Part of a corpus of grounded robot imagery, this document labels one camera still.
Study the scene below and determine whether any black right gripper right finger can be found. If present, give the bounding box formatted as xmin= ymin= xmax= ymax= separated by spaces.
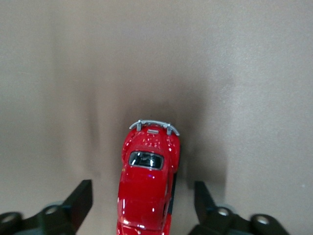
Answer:
xmin=189 ymin=181 xmax=291 ymax=235

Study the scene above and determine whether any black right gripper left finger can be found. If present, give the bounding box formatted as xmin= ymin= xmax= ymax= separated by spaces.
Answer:
xmin=0 ymin=180 xmax=94 ymax=235

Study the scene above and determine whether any red beetle toy car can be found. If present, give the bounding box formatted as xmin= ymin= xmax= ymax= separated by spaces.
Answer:
xmin=116 ymin=119 xmax=182 ymax=235

